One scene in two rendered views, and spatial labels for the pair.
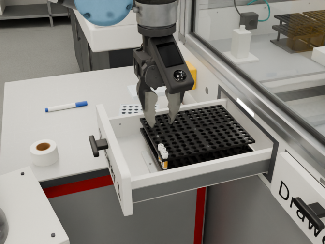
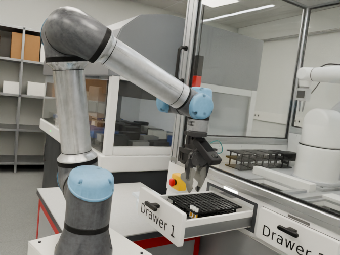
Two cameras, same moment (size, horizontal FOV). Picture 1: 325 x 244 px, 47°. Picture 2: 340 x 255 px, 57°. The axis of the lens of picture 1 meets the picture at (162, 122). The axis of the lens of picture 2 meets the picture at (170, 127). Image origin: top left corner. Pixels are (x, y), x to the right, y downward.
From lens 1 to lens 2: 0.54 m
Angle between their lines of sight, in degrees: 30
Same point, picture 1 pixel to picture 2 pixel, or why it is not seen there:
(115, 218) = not seen: outside the picture
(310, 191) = (284, 222)
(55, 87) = not seen: hidden behind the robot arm
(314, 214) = (291, 230)
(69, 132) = not seen: hidden behind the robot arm
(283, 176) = (264, 221)
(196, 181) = (215, 227)
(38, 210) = (124, 243)
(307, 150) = (277, 201)
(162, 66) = (205, 151)
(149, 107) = (190, 177)
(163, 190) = (199, 231)
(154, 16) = (200, 126)
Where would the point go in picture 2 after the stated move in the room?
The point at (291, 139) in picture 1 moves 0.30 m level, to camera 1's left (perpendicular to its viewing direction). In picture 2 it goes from (266, 198) to (186, 196)
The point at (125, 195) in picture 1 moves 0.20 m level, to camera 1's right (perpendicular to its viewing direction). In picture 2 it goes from (182, 229) to (240, 229)
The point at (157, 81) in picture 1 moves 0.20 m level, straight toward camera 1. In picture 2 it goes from (197, 162) to (221, 178)
